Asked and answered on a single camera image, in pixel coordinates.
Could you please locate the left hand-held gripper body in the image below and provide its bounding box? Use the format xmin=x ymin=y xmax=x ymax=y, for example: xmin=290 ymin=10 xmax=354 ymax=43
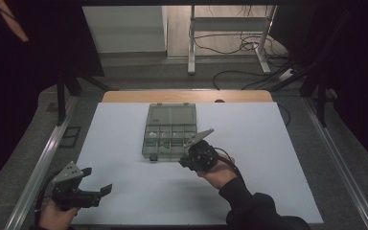
xmin=51 ymin=161 xmax=102 ymax=212

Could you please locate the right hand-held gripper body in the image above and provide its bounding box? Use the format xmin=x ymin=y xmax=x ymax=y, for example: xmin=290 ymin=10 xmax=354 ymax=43
xmin=183 ymin=128 xmax=220 ymax=173

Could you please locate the clear grey plastic organizer box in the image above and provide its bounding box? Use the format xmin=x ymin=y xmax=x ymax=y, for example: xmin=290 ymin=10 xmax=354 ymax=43
xmin=141 ymin=103 xmax=202 ymax=162

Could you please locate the person's left hand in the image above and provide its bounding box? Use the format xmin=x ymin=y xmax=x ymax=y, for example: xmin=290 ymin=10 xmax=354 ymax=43
xmin=37 ymin=200 xmax=81 ymax=230

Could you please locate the person's right hand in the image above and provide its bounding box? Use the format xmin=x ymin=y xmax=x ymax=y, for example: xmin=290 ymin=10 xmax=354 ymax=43
xmin=195 ymin=152 xmax=238 ymax=191

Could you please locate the white table cover sheet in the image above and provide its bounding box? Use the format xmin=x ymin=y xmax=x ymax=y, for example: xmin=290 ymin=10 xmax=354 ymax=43
xmin=71 ymin=102 xmax=324 ymax=226

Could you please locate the black metal stand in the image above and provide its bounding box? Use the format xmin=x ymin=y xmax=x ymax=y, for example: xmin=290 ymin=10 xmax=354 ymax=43
xmin=56 ymin=73 xmax=120 ymax=127
xmin=299 ymin=71 xmax=331 ymax=128

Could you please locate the dark curtain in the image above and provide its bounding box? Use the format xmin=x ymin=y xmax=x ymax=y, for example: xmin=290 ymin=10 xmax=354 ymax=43
xmin=269 ymin=4 xmax=368 ymax=175
xmin=0 ymin=0 xmax=105 ymax=197

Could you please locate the white power strip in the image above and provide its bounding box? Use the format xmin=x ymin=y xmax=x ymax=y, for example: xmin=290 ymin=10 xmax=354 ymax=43
xmin=279 ymin=68 xmax=295 ymax=81

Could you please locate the white cabinet panel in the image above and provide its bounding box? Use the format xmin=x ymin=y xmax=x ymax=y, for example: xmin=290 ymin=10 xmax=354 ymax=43
xmin=81 ymin=5 xmax=168 ymax=54

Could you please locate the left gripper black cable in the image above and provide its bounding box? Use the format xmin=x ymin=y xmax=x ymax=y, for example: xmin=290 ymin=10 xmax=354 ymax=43
xmin=34 ymin=173 xmax=58 ymax=216

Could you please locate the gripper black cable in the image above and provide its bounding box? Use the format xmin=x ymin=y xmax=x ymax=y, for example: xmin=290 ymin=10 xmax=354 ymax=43
xmin=213 ymin=147 xmax=247 ymax=187
xmin=34 ymin=173 xmax=58 ymax=216

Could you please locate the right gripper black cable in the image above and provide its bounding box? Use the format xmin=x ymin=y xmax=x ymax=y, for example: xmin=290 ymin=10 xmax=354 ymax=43
xmin=213 ymin=147 xmax=247 ymax=187

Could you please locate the aluminium floor rail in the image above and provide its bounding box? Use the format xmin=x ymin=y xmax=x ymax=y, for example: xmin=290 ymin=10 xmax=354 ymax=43
xmin=3 ymin=95 xmax=79 ymax=230
xmin=302 ymin=96 xmax=368 ymax=230

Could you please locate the black rectangular floor frame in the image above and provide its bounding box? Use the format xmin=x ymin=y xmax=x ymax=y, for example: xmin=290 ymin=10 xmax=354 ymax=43
xmin=58 ymin=126 xmax=82 ymax=149

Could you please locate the black floor cable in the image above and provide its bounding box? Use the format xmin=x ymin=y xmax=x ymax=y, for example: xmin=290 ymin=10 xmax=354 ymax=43
xmin=212 ymin=69 xmax=286 ymax=91

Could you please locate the white metal desk frame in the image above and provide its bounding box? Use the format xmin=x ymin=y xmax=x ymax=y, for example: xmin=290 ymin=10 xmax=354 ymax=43
xmin=187 ymin=4 xmax=278 ymax=76

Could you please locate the tangle of black cables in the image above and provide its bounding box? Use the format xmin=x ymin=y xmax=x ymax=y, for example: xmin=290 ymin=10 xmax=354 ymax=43
xmin=193 ymin=30 xmax=290 ymax=61

